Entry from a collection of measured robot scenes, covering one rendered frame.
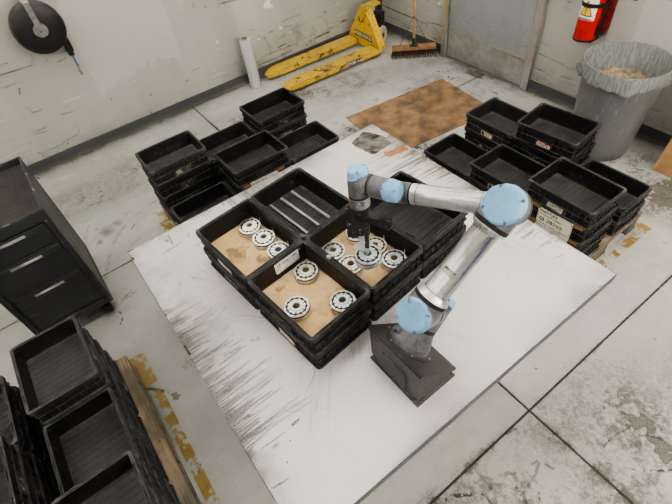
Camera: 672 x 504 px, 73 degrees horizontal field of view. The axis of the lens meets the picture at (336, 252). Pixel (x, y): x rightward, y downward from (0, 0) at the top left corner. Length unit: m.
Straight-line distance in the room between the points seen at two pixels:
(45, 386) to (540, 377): 2.39
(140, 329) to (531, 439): 2.28
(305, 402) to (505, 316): 0.86
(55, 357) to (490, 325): 1.98
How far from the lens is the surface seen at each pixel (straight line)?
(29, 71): 4.60
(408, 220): 2.09
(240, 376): 1.87
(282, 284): 1.90
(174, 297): 2.20
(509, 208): 1.33
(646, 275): 3.30
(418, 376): 1.54
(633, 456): 2.65
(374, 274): 1.88
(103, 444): 2.36
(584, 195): 2.90
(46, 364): 2.59
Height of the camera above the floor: 2.29
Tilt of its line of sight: 48 degrees down
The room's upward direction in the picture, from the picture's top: 8 degrees counter-clockwise
